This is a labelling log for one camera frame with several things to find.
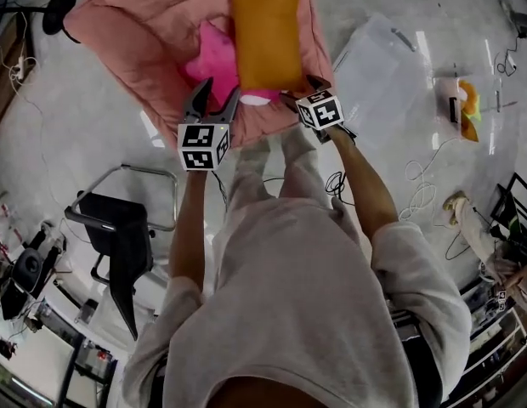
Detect thin white cable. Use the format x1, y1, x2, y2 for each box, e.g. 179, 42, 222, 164
7, 10, 69, 212

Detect person's right forearm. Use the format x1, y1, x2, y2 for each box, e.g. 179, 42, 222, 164
329, 126, 401, 248

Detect black metal frame stand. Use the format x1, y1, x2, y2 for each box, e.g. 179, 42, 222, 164
489, 171, 527, 246

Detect metal storage shelf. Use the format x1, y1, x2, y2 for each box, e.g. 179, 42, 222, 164
441, 299, 527, 408

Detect thin black looped cable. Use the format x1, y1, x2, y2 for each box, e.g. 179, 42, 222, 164
444, 226, 475, 264

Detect person's light grey sweatshirt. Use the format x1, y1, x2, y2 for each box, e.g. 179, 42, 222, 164
122, 196, 473, 408

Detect person's left forearm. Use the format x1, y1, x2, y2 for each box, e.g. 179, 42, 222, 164
167, 168, 214, 293

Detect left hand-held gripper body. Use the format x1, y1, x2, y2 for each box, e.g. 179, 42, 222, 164
177, 109, 232, 173

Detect orange pillow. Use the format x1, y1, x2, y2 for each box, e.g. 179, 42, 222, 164
228, 0, 308, 93

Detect orange and yellow plush toy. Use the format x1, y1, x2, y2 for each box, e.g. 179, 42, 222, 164
457, 79, 484, 143

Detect black camera rig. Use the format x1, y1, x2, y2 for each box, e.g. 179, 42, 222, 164
0, 221, 65, 321

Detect person's light grey trousers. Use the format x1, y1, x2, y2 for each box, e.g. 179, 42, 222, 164
226, 126, 333, 212

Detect brown wooden board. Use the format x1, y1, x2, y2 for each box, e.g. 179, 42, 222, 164
0, 14, 36, 138

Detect black round stand base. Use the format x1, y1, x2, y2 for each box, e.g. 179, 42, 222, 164
41, 0, 80, 37

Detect black coiled cable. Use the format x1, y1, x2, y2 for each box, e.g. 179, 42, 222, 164
324, 169, 354, 207

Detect white table with black frame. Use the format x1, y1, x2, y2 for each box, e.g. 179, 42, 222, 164
0, 302, 120, 408

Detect clear plastic container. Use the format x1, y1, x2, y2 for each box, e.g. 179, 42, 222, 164
432, 73, 519, 145

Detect black cable with plug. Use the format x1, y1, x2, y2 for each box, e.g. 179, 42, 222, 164
494, 31, 526, 78

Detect black chair with metal frame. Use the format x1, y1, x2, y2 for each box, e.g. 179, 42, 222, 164
63, 163, 180, 342

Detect salmon pink quilted mat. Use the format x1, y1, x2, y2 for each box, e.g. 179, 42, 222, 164
62, 0, 335, 149

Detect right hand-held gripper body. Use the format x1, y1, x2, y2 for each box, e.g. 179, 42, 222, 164
294, 89, 359, 145

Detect pink pillow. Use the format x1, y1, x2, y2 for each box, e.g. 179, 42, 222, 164
179, 19, 281, 108

